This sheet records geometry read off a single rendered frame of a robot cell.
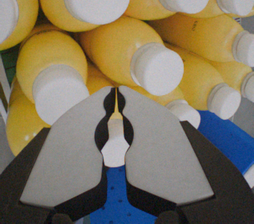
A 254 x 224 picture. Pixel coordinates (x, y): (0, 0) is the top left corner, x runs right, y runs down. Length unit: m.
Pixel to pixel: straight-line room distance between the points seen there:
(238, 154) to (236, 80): 0.55
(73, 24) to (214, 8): 0.15
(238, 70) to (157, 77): 0.17
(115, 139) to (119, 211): 0.20
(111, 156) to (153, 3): 0.14
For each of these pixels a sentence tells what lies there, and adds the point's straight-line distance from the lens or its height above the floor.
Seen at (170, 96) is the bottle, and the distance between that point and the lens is 0.22.
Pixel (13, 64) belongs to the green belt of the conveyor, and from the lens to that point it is 0.35.
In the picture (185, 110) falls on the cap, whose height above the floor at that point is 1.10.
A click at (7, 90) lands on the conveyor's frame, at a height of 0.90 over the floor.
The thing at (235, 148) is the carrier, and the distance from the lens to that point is 0.85.
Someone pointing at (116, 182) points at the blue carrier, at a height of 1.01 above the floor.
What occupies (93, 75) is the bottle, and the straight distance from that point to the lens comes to 0.25.
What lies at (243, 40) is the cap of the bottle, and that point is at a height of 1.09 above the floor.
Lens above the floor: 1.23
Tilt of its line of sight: 53 degrees down
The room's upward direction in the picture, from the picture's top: 136 degrees clockwise
